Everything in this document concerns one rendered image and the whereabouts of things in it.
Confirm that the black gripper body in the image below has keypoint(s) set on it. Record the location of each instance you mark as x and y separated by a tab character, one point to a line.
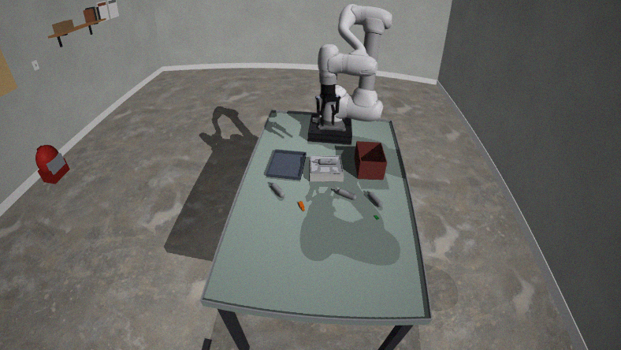
327	90

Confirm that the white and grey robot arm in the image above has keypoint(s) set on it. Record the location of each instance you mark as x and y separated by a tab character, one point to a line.
363	105

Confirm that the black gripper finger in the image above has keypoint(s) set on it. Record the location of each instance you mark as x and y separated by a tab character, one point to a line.
322	109
335	112

